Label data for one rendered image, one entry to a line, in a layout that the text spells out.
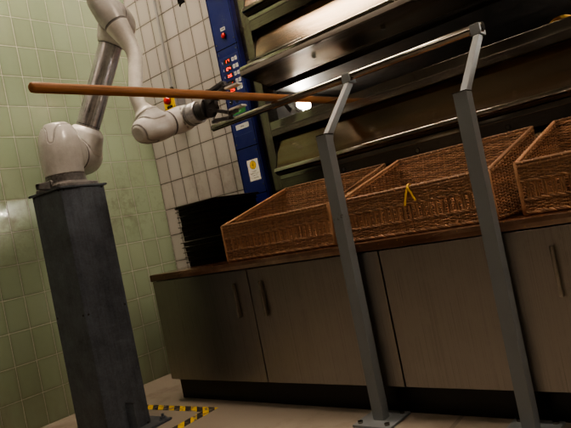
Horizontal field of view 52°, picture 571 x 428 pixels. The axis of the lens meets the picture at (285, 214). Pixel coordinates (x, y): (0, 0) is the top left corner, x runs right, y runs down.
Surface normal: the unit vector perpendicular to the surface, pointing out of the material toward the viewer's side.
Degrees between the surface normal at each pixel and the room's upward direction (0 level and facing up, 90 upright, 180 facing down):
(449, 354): 90
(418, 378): 90
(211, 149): 90
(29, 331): 90
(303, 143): 70
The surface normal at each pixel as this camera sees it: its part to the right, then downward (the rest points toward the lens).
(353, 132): -0.66, -0.22
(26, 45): 0.75, -0.16
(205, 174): -0.63, 0.12
